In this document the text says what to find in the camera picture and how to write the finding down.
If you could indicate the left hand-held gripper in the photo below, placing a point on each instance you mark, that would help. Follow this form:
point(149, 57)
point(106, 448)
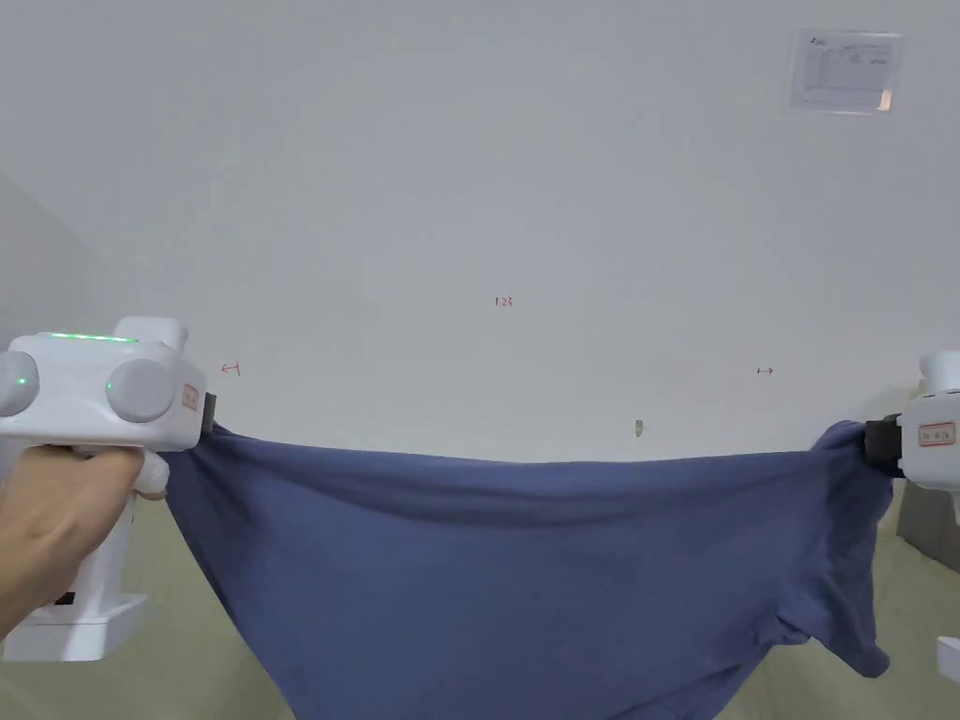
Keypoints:
point(82, 390)

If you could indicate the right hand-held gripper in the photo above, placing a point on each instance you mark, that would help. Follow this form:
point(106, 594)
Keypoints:
point(934, 442)

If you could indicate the dark blue shirt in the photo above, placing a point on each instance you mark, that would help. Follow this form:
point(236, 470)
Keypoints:
point(510, 570)

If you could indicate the person's left hand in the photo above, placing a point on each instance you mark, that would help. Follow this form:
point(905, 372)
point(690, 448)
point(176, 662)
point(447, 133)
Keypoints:
point(52, 502)

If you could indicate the bed with pale green sheet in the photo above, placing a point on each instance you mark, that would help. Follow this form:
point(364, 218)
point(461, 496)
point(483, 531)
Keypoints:
point(180, 675)

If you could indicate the white paper notice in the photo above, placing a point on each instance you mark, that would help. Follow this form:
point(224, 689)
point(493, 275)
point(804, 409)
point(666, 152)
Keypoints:
point(845, 71)

